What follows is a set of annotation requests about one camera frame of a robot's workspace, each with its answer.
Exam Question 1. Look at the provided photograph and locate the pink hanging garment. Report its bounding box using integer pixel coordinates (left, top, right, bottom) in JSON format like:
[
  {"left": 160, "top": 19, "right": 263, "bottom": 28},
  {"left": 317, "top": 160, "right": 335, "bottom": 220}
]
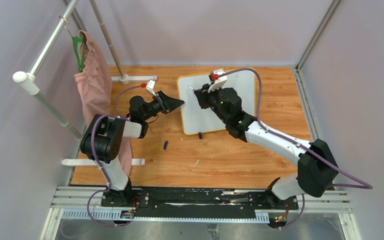
[{"left": 74, "top": 30, "right": 133, "bottom": 176}]

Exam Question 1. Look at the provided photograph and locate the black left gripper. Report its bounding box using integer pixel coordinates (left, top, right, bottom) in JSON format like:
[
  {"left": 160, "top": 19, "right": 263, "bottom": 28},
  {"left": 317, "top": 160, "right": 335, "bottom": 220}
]
[{"left": 141, "top": 91, "right": 184, "bottom": 122}]

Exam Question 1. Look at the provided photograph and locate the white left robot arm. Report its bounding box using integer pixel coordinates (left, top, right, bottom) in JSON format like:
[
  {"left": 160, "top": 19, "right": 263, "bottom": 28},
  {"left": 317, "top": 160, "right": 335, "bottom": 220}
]
[{"left": 80, "top": 91, "right": 185, "bottom": 207}]

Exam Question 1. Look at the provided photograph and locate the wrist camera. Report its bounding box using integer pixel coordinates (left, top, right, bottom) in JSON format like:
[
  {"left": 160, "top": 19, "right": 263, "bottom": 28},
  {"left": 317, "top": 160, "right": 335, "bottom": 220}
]
[
  {"left": 207, "top": 68, "right": 228, "bottom": 93},
  {"left": 145, "top": 79, "right": 157, "bottom": 97}
]

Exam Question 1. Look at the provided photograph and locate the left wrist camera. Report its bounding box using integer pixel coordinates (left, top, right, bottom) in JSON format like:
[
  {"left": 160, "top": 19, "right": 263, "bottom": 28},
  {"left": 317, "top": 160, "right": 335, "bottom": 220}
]
[{"left": 145, "top": 79, "right": 157, "bottom": 97}]

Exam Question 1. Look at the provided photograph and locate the green clothes hanger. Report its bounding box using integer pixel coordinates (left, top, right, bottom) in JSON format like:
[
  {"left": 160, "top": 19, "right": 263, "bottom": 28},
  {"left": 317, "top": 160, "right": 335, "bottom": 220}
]
[{"left": 72, "top": 33, "right": 86, "bottom": 73}]

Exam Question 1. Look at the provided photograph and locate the yellow framed whiteboard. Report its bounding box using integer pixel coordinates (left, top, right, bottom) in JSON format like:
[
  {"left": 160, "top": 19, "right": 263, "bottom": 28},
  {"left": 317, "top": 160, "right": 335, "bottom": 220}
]
[{"left": 177, "top": 70, "right": 259, "bottom": 135}]

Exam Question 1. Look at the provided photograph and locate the silver clothes rack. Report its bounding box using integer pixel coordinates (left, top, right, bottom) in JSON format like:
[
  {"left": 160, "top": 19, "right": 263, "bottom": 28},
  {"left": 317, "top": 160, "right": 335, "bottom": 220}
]
[{"left": 12, "top": 0, "right": 158, "bottom": 168}]

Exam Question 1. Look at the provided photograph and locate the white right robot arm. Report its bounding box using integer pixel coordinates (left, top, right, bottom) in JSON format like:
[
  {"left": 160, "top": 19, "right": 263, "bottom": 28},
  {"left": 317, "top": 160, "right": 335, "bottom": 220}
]
[{"left": 193, "top": 84, "right": 338, "bottom": 209}]

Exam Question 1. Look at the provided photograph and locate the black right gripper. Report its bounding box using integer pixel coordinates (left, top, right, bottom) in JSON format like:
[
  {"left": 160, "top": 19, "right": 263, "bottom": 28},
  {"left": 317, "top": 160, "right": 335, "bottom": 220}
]
[{"left": 195, "top": 82, "right": 230, "bottom": 125}]

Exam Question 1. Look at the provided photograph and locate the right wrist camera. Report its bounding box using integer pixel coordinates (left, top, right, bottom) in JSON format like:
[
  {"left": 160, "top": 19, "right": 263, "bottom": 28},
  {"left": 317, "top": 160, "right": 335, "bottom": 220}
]
[{"left": 207, "top": 68, "right": 228, "bottom": 93}]

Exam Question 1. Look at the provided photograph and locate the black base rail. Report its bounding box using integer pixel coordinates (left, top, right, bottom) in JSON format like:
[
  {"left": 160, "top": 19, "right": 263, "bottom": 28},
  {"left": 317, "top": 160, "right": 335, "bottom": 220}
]
[{"left": 101, "top": 186, "right": 299, "bottom": 224}]

